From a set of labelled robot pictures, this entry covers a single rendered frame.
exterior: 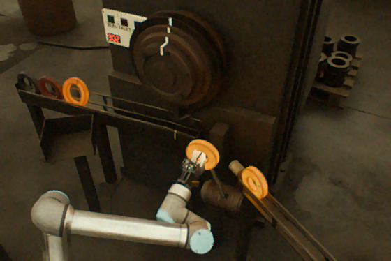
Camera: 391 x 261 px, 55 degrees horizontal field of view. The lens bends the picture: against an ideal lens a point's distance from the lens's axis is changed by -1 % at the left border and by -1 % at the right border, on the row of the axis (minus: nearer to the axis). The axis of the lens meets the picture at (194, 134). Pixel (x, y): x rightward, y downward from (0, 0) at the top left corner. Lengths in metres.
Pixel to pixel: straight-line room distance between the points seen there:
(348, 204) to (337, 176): 0.25
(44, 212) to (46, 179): 1.48
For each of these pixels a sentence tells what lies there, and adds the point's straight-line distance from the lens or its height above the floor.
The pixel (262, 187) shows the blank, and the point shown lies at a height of 0.75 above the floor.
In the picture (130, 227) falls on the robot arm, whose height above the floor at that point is 0.90.
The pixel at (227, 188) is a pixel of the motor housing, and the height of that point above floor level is 0.53.
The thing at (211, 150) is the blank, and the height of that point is 0.88.
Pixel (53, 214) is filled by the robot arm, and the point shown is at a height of 0.98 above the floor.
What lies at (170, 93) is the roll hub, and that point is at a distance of 1.74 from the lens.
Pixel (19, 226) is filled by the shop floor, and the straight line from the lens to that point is 2.70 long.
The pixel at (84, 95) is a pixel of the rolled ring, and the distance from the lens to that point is 2.34.
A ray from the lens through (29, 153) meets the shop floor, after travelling 3.14.
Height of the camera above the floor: 2.05
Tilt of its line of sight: 43 degrees down
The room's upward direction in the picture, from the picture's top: straight up
